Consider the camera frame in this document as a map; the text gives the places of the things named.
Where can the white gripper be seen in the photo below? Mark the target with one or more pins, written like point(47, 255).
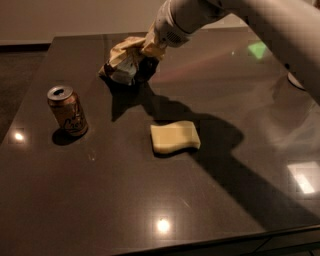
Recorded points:
point(167, 27)

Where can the yellow sponge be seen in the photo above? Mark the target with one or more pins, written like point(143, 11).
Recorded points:
point(167, 139)

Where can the orange soda can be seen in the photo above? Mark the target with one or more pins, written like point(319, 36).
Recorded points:
point(67, 110)

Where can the brown chip bag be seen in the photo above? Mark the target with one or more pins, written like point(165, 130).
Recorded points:
point(123, 62)

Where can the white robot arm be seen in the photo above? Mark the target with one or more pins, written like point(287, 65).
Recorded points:
point(289, 28)

